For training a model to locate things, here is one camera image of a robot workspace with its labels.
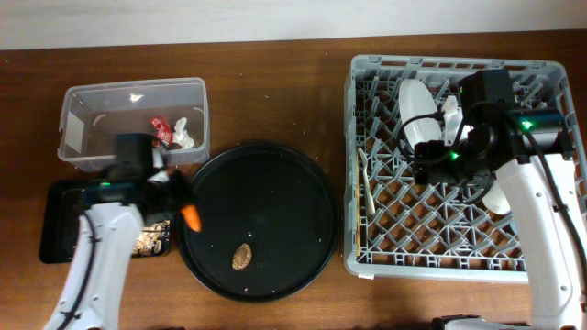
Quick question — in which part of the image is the orange carrot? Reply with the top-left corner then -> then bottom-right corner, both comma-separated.
180,204 -> 202,232

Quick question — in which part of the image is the grey plate with rice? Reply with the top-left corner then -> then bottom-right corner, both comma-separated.
398,79 -> 442,149

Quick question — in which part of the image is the red snack wrapper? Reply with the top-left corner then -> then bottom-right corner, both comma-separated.
150,115 -> 172,147

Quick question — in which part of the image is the white paper cup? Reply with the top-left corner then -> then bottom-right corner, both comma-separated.
482,182 -> 511,215

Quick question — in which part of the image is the white plastic fork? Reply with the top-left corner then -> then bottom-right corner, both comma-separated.
358,148 -> 376,215

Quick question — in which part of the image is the wooden chopstick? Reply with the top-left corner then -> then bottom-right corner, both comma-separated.
354,151 -> 360,260

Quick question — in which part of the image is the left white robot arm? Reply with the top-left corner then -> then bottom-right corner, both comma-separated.
45,133 -> 203,329

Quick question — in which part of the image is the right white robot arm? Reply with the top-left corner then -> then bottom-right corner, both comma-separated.
412,70 -> 586,329

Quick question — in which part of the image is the grey dishwasher rack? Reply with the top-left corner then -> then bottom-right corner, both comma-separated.
343,55 -> 581,283

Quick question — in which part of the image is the rice and shell pile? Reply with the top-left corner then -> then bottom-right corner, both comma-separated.
132,220 -> 171,258

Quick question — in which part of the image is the crumpled white tissue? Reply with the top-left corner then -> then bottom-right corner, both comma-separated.
172,117 -> 194,149

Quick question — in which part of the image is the clear plastic bin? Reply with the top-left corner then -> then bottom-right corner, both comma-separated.
58,77 -> 210,172

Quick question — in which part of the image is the brown walnut shell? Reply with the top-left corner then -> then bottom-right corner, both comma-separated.
232,243 -> 252,270

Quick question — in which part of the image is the black rectangular tray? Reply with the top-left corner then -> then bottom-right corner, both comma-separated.
39,178 -> 173,264

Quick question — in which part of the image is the round black tray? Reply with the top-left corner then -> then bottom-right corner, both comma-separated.
175,143 -> 342,303

